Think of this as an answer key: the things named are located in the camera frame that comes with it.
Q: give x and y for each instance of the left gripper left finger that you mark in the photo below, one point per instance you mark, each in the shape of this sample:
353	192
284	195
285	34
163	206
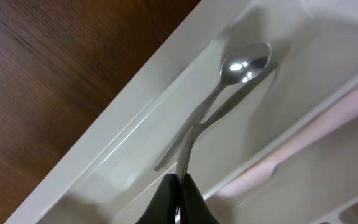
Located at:
162	207

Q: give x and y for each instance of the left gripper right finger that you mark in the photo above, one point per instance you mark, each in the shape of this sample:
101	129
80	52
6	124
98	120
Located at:
193	208

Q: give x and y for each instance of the small dark teaspoon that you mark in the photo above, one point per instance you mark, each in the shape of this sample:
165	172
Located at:
241	65

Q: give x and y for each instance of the small steel teaspoon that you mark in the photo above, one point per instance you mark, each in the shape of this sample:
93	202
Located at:
227	106

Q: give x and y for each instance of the pink plastic knife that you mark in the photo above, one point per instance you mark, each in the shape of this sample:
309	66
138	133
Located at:
337	115

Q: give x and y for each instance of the white plastic cutlery tray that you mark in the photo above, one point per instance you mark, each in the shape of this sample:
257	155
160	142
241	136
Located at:
108	176

